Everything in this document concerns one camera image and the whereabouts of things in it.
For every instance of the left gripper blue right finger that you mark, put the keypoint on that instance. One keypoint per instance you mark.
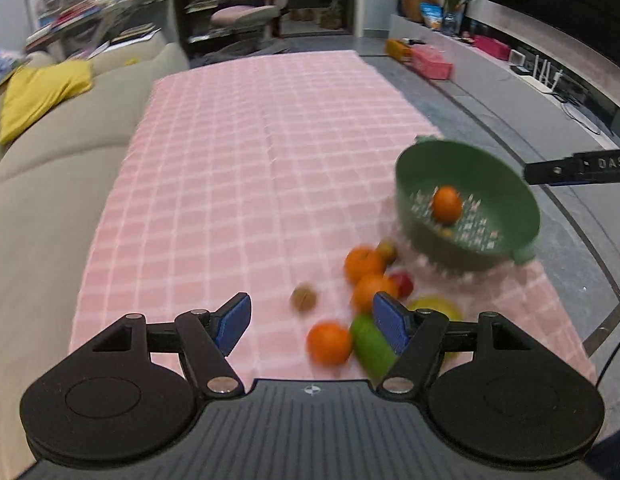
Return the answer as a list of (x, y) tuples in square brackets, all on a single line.
[(417, 338)]

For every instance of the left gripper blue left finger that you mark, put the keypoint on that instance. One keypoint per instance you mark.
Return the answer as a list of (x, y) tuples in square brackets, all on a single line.
[(207, 339)]

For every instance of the orange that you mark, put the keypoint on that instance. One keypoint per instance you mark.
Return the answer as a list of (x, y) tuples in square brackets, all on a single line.
[(329, 344), (362, 261), (365, 290)]

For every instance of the brown small fruit lone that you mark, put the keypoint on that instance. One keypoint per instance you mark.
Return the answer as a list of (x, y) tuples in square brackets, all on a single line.
[(303, 298)]

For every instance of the yellow green pear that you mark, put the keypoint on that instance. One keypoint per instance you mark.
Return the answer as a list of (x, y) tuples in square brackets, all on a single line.
[(438, 304)]

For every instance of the green cucumber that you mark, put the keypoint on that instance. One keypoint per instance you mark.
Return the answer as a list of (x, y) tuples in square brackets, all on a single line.
[(371, 348)]

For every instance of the small red fruit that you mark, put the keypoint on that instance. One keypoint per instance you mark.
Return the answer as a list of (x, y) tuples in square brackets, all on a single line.
[(404, 283)]

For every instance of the orange beside red fruit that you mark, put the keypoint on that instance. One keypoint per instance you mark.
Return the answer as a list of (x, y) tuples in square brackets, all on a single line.
[(365, 290)]

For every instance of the brown small fruit near bowl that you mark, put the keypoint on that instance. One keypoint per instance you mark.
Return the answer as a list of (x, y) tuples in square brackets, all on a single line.
[(387, 250)]

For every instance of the white wifi router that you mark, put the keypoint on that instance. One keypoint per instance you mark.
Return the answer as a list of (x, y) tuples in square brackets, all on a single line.
[(542, 75)]

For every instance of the green colander bowl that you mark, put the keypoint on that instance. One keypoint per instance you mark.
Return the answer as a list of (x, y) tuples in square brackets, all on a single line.
[(501, 218)]

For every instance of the magenta box on bench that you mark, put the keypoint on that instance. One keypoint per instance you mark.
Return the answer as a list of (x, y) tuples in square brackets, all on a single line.
[(492, 47)]

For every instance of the pink checked tablecloth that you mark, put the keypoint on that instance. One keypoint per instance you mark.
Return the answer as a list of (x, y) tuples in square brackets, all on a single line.
[(251, 176)]

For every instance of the pink storage box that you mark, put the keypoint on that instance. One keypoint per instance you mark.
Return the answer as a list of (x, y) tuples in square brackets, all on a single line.
[(430, 63)]

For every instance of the potted green plant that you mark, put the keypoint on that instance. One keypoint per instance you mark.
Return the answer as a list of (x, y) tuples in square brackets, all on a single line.
[(457, 0)]

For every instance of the yellow box on floor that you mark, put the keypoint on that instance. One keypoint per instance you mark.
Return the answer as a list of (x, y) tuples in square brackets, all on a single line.
[(398, 50)]

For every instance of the brown round vase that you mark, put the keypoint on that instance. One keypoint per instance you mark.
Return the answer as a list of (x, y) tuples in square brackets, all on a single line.
[(411, 9)]

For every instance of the beige sofa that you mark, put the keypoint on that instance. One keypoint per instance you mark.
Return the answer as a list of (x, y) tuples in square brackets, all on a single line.
[(54, 181)]

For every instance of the yellow cushion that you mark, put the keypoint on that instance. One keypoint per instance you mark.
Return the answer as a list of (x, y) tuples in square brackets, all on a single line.
[(33, 92)]

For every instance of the blue patterned cushion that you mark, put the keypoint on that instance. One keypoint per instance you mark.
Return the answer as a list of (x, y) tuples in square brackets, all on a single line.
[(9, 62)]

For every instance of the cluttered desk with books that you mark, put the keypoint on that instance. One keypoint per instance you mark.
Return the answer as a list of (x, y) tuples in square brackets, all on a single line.
[(64, 27)]

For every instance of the pink office chair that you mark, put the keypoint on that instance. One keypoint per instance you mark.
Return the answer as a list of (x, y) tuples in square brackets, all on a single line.
[(249, 15)]

